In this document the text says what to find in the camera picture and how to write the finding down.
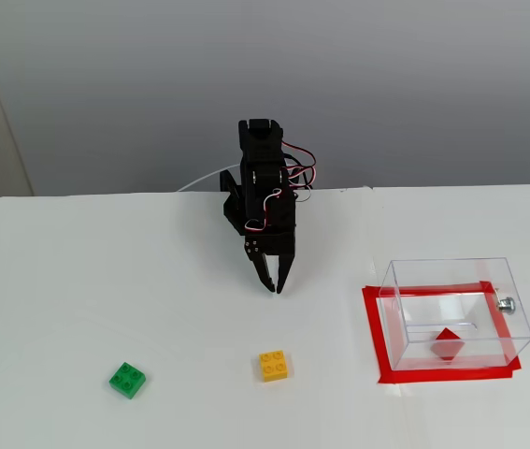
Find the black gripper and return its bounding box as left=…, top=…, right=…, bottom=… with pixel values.
left=243, top=189, right=299, bottom=296

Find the red lego brick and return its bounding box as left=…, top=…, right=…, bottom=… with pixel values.
left=428, top=327, right=466, bottom=364

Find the yellow lego brick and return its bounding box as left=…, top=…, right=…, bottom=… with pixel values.
left=258, top=349, right=293, bottom=384

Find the green lego brick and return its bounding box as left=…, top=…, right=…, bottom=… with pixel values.
left=107, top=361, right=148, bottom=400

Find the transparent plastic box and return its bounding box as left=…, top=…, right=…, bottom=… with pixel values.
left=379, top=255, right=530, bottom=371

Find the black table clamp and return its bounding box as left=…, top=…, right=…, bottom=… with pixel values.
left=219, top=168, right=246, bottom=235

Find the silver metal cam lock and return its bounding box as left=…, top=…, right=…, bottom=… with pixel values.
left=493, top=289, right=518, bottom=315

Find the red white black servo cable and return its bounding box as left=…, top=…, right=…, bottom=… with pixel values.
left=243, top=188, right=282, bottom=232
left=281, top=141, right=318, bottom=188

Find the black power cable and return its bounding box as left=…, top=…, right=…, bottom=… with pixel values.
left=287, top=158, right=315, bottom=203

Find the red tape frame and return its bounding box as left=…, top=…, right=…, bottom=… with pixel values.
left=361, top=280, right=523, bottom=385

